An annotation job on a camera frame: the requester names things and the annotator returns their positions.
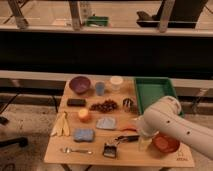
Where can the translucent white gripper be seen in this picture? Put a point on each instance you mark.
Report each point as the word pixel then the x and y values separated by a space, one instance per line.
pixel 143 143

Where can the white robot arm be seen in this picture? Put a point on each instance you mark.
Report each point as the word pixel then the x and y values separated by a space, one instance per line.
pixel 163 116

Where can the red bowl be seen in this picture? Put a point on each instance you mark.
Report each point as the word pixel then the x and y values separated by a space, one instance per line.
pixel 165 143

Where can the purple bowl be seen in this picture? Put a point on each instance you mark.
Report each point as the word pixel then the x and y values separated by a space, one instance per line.
pixel 80 84

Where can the grey blue cloth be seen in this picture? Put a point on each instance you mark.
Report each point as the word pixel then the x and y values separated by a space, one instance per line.
pixel 106 123

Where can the small metal cup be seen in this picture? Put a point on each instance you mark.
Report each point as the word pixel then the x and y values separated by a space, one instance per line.
pixel 127 104

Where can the bunch of dark grapes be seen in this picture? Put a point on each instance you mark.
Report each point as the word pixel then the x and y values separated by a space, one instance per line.
pixel 106 106

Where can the green plastic tray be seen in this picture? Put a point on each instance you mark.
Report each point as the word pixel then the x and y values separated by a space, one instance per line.
pixel 150 89

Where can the blue sponge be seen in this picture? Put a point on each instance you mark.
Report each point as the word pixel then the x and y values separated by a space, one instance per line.
pixel 83 135

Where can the white plastic cup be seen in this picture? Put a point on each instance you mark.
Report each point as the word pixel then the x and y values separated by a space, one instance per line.
pixel 116 82

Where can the orange apple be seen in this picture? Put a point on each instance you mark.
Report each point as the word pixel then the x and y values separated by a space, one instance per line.
pixel 84 115

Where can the blue cup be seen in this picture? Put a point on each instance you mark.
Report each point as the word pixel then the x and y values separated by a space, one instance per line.
pixel 100 88

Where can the black rectangular block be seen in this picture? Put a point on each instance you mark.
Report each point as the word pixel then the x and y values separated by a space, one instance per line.
pixel 76 102

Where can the yellow banana bunch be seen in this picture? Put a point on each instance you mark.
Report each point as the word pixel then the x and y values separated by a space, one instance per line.
pixel 61 127

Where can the green box on shelf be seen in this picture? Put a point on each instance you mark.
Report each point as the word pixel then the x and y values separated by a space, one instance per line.
pixel 97 20

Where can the black object on shelf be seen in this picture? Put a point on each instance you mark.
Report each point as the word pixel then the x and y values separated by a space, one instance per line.
pixel 185 14

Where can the black handled brush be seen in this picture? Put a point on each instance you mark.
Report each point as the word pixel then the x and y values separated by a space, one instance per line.
pixel 110 147

